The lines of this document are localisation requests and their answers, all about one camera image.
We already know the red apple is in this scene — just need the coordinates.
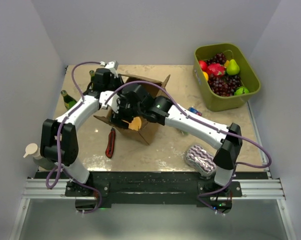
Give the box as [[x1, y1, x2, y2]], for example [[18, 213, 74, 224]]
[[198, 60, 208, 72]]

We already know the orange round item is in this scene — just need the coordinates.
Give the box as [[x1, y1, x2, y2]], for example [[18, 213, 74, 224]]
[[128, 116, 142, 131]]

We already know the beige pump dispenser bottle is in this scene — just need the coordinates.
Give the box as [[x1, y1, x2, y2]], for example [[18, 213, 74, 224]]
[[23, 143, 55, 171]]

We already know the purple white wavy packet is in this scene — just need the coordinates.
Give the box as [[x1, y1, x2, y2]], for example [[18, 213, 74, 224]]
[[184, 144, 217, 178]]

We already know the green glass bottle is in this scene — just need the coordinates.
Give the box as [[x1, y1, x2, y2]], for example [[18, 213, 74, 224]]
[[60, 90, 77, 110], [89, 70, 95, 82]]

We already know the orange fruit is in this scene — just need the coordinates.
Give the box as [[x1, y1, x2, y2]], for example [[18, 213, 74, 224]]
[[202, 71, 209, 82]]

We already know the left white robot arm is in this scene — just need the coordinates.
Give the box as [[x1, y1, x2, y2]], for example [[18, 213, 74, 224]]
[[40, 61, 124, 196]]

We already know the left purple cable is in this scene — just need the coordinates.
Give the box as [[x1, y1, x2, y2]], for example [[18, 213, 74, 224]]
[[45, 61, 105, 189]]

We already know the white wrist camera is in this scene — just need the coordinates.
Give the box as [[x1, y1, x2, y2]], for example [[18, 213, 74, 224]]
[[99, 60, 119, 77], [98, 90, 120, 114]]

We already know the brown cardboard express box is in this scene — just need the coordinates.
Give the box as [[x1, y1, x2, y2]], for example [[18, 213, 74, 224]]
[[93, 74, 171, 146]]

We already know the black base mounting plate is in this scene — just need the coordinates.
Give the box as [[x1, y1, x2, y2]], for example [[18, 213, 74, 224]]
[[25, 171, 269, 213]]

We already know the upper dark grape bunch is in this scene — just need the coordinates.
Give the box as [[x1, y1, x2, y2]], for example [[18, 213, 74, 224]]
[[205, 52, 227, 65]]

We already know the pink dragon fruit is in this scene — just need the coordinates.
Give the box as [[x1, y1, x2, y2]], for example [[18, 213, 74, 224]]
[[206, 63, 226, 77]]

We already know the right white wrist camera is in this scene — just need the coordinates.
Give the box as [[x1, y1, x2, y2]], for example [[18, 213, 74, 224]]
[[98, 90, 120, 114]]

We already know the dark grape bunch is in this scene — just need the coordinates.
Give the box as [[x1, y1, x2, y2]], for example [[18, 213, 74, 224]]
[[208, 75, 243, 97], [205, 52, 227, 65]]

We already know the far green glass bottle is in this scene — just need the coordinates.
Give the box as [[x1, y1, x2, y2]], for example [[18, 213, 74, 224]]
[[89, 70, 95, 82]]

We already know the green plastic fruit bin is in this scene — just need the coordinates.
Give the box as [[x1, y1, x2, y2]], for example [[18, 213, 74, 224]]
[[193, 43, 261, 112]]

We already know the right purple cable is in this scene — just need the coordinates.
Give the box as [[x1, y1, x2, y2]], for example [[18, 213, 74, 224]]
[[104, 80, 273, 187]]

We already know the green pear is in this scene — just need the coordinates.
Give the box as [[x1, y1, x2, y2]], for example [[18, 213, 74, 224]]
[[226, 59, 240, 76]]

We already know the purple cable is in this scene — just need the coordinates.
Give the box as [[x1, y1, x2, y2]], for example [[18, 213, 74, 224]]
[[104, 80, 273, 187], [45, 61, 105, 189]]

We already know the lower dark grape bunch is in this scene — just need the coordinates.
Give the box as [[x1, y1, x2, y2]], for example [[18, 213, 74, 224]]
[[208, 75, 243, 97]]

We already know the green blue tissue pack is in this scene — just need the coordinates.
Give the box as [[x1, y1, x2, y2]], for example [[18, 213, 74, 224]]
[[180, 106, 203, 136]]

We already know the near green glass bottle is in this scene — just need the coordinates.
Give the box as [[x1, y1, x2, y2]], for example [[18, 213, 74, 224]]
[[60, 90, 77, 110]]

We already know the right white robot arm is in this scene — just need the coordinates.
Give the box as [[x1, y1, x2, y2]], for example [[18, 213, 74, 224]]
[[105, 82, 243, 197]]

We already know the red black utility knife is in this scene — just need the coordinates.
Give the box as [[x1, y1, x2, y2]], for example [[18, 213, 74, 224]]
[[105, 127, 116, 159]]

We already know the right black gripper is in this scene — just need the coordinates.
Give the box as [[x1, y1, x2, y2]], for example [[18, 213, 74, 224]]
[[107, 94, 144, 131]]

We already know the green round fruit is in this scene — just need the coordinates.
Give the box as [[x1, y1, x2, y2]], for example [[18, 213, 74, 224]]
[[234, 86, 250, 96]]

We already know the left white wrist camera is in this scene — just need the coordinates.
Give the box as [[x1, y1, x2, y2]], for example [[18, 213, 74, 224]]
[[99, 60, 119, 77]]

